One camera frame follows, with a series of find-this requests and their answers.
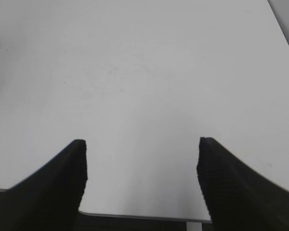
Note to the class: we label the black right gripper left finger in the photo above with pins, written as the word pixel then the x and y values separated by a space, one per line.
pixel 49 199

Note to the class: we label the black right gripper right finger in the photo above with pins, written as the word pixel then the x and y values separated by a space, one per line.
pixel 237 197

